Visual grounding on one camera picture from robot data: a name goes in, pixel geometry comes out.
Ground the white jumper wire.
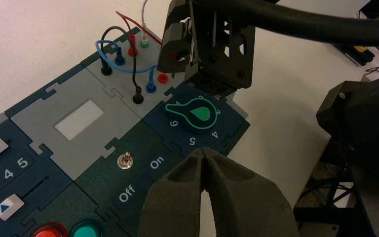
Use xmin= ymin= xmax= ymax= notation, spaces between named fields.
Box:
xmin=140 ymin=0 xmax=151 ymax=48

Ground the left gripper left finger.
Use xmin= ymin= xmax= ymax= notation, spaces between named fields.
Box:
xmin=138 ymin=147 xmax=207 ymax=237

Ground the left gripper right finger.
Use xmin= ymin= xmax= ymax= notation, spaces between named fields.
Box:
xmin=204 ymin=147 xmax=300 ymax=237

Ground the white display window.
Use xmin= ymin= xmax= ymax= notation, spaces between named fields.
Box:
xmin=54 ymin=99 xmax=105 ymax=141

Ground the dark rotary knob green outline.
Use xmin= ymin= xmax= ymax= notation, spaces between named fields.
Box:
xmin=165 ymin=95 xmax=221 ymax=135

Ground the teal grey control box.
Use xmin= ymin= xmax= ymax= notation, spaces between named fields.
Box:
xmin=0 ymin=26 xmax=251 ymax=237

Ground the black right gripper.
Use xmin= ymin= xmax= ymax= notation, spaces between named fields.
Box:
xmin=157 ymin=0 xmax=256 ymax=99

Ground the red round push button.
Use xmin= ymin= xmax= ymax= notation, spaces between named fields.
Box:
xmin=30 ymin=222 xmax=69 ymax=237

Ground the red jumper wire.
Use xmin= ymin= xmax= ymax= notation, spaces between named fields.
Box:
xmin=115 ymin=10 xmax=178 ymax=80

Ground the green round push button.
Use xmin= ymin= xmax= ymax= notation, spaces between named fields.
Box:
xmin=69 ymin=218 xmax=105 ymax=237

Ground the black device yellow label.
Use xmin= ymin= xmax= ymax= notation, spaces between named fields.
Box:
xmin=335 ymin=41 xmax=376 ymax=66

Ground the black jumper wire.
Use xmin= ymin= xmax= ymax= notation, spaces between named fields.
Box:
xmin=100 ymin=26 xmax=145 ymax=105

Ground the metal toggle switch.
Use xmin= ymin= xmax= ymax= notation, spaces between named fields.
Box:
xmin=116 ymin=151 xmax=134 ymax=170

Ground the blue jumper wire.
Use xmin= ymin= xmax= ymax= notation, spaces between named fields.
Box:
xmin=95 ymin=39 xmax=159 ymax=93

